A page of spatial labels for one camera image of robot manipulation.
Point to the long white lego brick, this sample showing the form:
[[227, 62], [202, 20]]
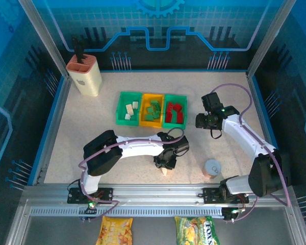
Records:
[[165, 172], [128, 108]]

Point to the long red lego brick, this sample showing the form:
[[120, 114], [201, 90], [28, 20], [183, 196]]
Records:
[[180, 118]]

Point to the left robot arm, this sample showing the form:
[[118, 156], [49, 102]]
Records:
[[140, 150]]

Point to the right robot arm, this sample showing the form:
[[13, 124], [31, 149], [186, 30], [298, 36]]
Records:
[[244, 137]]

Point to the green plastic bin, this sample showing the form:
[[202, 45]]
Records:
[[122, 121], [174, 125]]

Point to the metal tin can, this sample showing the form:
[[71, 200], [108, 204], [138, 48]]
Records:
[[212, 168]]

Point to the yellow plastic bin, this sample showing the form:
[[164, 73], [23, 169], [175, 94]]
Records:
[[145, 100]]

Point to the green candy bag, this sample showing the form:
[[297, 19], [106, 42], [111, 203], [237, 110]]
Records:
[[196, 231]]

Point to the yellow snack bag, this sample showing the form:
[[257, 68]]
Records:
[[113, 231]]

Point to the cream knife block pink top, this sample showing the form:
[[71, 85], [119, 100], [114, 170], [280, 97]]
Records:
[[88, 79]]

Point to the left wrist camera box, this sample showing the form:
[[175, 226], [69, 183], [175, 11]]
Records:
[[182, 148]]

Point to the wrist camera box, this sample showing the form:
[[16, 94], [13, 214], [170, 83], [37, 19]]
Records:
[[211, 102], [182, 148]]

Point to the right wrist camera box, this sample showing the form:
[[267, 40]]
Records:
[[211, 102]]

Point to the aluminium front rail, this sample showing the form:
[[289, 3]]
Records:
[[155, 194]]

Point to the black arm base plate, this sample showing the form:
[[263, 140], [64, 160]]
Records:
[[210, 196], [107, 195]]

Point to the aluminium frame post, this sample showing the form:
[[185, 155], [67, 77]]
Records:
[[46, 38], [267, 38]]

